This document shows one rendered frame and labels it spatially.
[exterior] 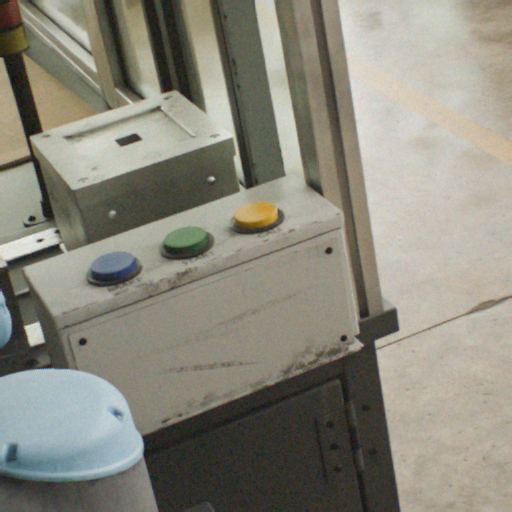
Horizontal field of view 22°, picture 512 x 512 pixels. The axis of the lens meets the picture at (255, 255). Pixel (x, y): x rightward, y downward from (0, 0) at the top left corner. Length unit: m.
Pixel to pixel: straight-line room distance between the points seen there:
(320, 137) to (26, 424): 0.48
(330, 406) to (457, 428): 1.04
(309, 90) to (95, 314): 0.28
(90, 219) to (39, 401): 0.51
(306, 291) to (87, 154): 0.34
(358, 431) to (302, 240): 0.29
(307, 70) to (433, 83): 2.67
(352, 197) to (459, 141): 2.21
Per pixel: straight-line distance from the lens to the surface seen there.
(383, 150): 3.45
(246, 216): 1.18
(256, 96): 1.29
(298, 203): 1.21
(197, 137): 1.38
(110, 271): 1.14
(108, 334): 1.14
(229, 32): 1.26
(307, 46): 1.17
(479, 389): 2.48
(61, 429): 0.83
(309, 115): 1.19
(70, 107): 1.98
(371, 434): 1.40
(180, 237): 1.17
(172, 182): 1.36
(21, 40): 1.56
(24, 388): 0.88
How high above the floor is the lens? 1.43
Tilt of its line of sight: 28 degrees down
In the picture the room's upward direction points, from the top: 11 degrees counter-clockwise
